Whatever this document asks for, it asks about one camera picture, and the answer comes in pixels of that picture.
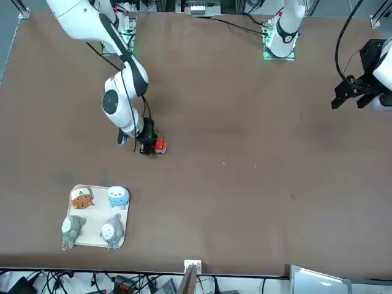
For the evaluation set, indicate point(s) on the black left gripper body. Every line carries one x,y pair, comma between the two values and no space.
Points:
372,55

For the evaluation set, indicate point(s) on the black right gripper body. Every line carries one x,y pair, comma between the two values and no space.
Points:
147,131

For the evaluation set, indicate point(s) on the orange-and-blue toy bus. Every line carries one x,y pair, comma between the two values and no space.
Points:
161,145

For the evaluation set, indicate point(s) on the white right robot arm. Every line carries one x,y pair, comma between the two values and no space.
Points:
79,18

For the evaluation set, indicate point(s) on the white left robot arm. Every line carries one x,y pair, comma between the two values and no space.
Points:
286,30

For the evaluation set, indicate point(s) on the light blue plush toy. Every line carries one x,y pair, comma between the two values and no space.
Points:
117,197

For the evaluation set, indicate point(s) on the white square tray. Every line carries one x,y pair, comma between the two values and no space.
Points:
97,214

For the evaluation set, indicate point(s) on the brown plush with white cap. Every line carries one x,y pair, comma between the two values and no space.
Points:
81,200

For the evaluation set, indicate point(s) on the grey plush toy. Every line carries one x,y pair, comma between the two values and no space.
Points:
111,231

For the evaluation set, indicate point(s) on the green-grey plush toy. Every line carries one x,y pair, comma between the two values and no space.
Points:
72,228

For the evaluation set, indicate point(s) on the white socket box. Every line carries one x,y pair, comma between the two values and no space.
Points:
193,263

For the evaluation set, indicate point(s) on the white power strip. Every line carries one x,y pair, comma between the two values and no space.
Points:
202,9

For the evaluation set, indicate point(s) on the black and red device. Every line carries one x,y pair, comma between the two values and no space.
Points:
124,284

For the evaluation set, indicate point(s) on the grey ribbed adapter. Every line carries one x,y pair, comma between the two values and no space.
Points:
167,287

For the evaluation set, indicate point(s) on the black power adapter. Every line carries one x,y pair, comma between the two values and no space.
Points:
21,286

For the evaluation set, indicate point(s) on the silver metal box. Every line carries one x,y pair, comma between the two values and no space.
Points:
318,281

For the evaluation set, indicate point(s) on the aluminium frame profile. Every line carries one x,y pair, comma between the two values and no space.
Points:
378,18
24,10

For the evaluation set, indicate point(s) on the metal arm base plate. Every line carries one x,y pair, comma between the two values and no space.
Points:
130,36
266,39

